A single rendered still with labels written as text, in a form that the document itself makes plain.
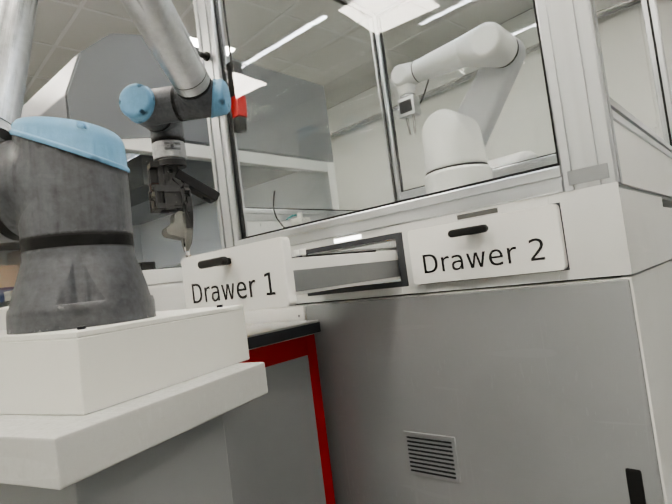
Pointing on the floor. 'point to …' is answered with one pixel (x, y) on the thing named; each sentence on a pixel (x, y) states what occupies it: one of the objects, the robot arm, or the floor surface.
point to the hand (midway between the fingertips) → (189, 245)
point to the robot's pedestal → (130, 446)
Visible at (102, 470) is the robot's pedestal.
